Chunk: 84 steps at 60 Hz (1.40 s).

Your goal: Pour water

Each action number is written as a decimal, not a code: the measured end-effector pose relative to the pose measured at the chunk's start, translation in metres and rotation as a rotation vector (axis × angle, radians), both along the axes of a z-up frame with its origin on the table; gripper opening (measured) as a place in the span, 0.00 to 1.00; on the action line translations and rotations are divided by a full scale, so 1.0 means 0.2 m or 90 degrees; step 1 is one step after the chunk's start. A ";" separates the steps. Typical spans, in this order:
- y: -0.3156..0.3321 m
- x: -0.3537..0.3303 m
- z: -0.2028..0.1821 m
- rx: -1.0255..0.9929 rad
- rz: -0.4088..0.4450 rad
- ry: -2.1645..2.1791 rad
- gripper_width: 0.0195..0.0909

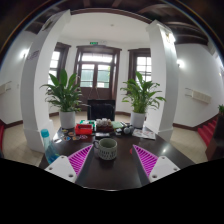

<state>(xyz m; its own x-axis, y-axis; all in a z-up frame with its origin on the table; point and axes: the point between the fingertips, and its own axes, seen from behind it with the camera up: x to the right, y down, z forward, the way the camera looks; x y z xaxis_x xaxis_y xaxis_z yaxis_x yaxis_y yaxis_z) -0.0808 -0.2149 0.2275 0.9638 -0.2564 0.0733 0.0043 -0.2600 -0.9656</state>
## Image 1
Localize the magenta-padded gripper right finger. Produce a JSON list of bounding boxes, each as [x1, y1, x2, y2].
[[131, 144, 181, 187]]

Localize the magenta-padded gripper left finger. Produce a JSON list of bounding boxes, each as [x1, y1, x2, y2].
[[44, 143, 97, 188]]

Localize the clear bottle with blue cap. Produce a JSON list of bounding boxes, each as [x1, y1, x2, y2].
[[40, 129, 61, 165]]

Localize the printed magazine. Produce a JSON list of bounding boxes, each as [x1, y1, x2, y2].
[[132, 128, 157, 141]]

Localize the potted green plant white pot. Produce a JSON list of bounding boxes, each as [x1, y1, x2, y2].
[[120, 70, 167, 129], [39, 68, 88, 130]]

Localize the grey patterned ceramic mug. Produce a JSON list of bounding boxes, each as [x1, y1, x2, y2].
[[92, 137, 118, 162]]

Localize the black phone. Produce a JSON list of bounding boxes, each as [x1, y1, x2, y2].
[[94, 132, 111, 139]]

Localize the green and white box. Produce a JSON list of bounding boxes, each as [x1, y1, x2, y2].
[[79, 119, 96, 126]]

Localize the red carpeted staircase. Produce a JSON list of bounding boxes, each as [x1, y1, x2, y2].
[[197, 115, 219, 148]]

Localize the green notebook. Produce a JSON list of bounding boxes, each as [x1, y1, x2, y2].
[[111, 120, 125, 130]]

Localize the dark wooden cabinet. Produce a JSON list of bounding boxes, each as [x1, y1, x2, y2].
[[205, 114, 224, 162]]

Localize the black office chair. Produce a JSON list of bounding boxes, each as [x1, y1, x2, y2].
[[87, 98, 117, 122]]

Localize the dark-framed window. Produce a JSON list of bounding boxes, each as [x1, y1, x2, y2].
[[48, 42, 72, 86], [127, 48, 153, 91]]

